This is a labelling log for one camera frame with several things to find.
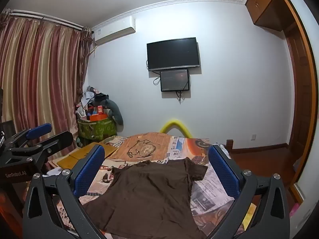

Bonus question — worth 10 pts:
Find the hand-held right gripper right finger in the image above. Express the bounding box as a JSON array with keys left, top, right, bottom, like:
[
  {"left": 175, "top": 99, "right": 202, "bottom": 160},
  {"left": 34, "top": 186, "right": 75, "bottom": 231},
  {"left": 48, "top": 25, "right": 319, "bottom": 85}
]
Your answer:
[{"left": 208, "top": 144, "right": 291, "bottom": 239}]

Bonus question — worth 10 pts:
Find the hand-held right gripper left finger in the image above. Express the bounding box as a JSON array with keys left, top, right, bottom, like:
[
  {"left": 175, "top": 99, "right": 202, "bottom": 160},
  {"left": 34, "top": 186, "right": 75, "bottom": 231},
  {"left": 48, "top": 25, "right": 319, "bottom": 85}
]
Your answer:
[{"left": 22, "top": 142, "right": 110, "bottom": 239}]

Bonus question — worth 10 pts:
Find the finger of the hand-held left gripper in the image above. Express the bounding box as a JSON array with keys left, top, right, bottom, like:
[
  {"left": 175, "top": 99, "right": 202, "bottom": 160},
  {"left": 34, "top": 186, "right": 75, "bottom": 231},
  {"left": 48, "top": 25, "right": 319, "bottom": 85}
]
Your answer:
[
  {"left": 31, "top": 131, "right": 74, "bottom": 165},
  {"left": 7, "top": 123, "right": 53, "bottom": 150}
]

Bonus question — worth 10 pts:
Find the brown t-shirt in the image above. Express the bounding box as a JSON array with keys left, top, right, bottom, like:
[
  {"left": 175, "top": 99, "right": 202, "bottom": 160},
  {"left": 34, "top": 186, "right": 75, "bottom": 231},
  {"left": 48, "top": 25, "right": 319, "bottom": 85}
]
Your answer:
[{"left": 83, "top": 160, "right": 208, "bottom": 239}]

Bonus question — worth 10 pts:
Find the pile of clothes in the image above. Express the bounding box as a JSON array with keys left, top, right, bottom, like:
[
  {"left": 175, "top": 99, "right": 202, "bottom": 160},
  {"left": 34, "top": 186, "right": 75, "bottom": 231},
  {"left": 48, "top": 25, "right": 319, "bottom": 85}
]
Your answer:
[{"left": 75, "top": 86, "right": 110, "bottom": 120}]

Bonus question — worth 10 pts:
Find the flattened brown cardboard box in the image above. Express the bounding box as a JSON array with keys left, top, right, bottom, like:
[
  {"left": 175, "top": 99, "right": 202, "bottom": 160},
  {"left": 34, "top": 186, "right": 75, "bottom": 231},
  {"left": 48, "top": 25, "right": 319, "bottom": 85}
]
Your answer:
[{"left": 57, "top": 142, "right": 117, "bottom": 168}]

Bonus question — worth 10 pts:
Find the green storage box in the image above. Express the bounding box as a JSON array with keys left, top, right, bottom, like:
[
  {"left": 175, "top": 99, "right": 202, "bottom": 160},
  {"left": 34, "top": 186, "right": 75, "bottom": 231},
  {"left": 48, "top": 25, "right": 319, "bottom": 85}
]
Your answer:
[{"left": 77, "top": 118, "right": 117, "bottom": 146}]

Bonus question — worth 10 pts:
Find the orange box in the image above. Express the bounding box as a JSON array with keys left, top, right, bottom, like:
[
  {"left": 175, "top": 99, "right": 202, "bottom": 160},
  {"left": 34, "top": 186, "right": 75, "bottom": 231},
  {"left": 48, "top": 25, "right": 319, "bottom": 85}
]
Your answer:
[{"left": 86, "top": 113, "right": 108, "bottom": 122}]

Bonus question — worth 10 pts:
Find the striped red and gold curtain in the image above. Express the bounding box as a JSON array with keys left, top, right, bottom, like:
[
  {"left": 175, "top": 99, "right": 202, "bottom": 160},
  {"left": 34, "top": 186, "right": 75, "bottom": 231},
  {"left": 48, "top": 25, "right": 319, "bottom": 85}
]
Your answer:
[{"left": 0, "top": 12, "right": 93, "bottom": 152}]

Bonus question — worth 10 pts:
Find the yellow cloth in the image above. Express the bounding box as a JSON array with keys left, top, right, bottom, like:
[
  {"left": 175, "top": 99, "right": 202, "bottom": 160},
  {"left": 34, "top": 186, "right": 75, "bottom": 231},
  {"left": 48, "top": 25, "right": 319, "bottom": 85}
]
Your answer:
[{"left": 243, "top": 203, "right": 257, "bottom": 231}]

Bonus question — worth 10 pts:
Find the grey plush toy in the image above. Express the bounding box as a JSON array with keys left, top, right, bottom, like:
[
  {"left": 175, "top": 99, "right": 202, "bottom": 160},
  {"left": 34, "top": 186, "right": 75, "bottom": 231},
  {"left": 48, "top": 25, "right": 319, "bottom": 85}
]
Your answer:
[{"left": 103, "top": 98, "right": 124, "bottom": 126}]

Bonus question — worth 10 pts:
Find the printed bed sheet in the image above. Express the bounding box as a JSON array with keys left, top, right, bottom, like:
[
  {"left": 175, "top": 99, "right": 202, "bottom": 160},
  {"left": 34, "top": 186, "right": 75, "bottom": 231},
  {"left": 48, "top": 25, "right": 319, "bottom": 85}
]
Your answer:
[{"left": 43, "top": 132, "right": 257, "bottom": 239}]

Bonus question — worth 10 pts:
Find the yellow foam tube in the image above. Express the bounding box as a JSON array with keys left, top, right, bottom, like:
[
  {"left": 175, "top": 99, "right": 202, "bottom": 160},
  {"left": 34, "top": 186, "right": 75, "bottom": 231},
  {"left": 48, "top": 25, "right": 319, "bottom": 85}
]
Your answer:
[{"left": 159, "top": 119, "right": 192, "bottom": 138}]

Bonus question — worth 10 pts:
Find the pink object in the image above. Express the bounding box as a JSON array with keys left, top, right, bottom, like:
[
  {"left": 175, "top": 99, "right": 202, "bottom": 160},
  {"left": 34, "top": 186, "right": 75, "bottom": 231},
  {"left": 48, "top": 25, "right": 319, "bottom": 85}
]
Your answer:
[{"left": 290, "top": 203, "right": 303, "bottom": 219}]

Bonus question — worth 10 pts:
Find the small black monitor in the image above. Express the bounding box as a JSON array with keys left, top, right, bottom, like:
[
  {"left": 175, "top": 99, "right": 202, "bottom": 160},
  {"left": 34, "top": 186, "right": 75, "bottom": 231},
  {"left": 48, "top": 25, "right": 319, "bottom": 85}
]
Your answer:
[{"left": 160, "top": 69, "right": 190, "bottom": 92}]

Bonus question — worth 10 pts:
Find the wooden door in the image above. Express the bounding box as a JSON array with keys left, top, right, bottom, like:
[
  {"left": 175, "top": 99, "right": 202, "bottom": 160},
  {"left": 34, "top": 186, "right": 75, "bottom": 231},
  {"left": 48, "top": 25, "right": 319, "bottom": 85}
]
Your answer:
[{"left": 279, "top": 0, "right": 319, "bottom": 205}]

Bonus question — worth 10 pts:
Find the white air conditioner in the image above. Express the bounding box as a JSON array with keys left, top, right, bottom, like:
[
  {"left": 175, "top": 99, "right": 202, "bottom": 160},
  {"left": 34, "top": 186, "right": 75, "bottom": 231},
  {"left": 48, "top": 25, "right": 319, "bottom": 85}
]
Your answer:
[{"left": 93, "top": 16, "right": 137, "bottom": 46}]

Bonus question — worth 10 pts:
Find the wooden overhead cabinet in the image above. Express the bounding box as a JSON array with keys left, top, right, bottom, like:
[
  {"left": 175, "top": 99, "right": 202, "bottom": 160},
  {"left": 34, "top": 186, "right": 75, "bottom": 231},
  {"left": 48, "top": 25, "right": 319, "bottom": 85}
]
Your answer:
[{"left": 245, "top": 0, "right": 289, "bottom": 31}]

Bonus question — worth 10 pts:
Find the wooden bed frame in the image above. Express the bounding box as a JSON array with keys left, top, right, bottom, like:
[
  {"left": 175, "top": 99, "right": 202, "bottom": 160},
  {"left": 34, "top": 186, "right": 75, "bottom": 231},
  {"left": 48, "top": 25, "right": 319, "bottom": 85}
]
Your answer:
[{"left": 219, "top": 139, "right": 235, "bottom": 160}]

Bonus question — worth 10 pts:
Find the white curtain rail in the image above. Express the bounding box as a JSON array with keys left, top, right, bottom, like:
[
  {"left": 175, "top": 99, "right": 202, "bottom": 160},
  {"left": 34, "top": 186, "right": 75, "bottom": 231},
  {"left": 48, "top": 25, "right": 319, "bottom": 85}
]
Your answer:
[{"left": 2, "top": 8, "right": 86, "bottom": 31}]

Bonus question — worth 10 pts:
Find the black wall television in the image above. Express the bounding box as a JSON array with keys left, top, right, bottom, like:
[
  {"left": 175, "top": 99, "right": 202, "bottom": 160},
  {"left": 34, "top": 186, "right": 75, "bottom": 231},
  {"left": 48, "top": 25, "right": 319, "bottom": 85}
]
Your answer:
[{"left": 147, "top": 37, "right": 201, "bottom": 72}]

